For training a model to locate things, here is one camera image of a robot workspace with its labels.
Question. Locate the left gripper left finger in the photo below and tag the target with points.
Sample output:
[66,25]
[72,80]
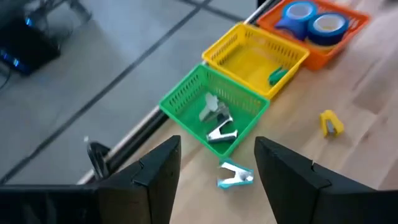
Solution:
[140,199]

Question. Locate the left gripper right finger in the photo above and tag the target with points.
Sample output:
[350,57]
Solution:
[311,202]

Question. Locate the dark purple staple remover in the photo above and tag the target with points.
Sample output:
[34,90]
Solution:
[222,135]

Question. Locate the grey staple remover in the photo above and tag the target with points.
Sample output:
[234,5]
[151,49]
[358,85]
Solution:
[211,104]

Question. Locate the green mini stapler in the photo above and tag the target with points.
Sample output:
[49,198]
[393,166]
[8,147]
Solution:
[276,76]

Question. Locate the dark blue tape roll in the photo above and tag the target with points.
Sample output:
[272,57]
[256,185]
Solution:
[326,37]

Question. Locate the light blue tape roll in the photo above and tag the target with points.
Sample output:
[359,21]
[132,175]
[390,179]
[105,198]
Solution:
[292,26]

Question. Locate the teal staple remover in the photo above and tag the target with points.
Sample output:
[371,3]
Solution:
[239,175]

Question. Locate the yellow mini stapler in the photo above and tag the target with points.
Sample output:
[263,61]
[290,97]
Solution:
[326,118]

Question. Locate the green plastic basket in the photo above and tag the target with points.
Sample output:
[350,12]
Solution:
[189,115]

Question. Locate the orange-red plastic basket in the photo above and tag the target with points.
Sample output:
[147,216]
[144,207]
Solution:
[320,60]

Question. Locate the yellow plastic basket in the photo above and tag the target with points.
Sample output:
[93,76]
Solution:
[248,62]

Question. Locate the black computer tower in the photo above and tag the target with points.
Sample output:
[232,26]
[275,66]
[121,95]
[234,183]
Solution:
[28,46]

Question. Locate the black table frame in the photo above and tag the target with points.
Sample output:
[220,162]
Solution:
[140,137]

